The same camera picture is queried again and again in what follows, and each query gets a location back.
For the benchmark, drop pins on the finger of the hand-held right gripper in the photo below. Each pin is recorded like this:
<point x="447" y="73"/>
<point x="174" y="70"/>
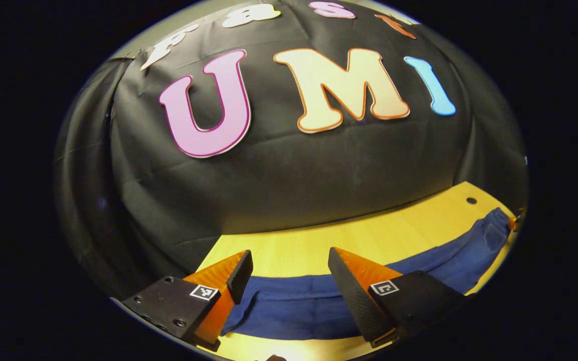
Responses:
<point x="517" y="220"/>

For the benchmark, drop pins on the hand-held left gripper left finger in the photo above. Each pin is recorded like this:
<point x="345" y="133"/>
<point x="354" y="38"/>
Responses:
<point x="241" y="276"/>

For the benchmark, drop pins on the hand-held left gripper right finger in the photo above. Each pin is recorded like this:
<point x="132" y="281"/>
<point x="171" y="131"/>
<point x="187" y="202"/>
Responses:
<point x="356" y="301"/>

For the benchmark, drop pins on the blue jeans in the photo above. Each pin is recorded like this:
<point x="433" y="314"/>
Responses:
<point x="294" y="306"/>

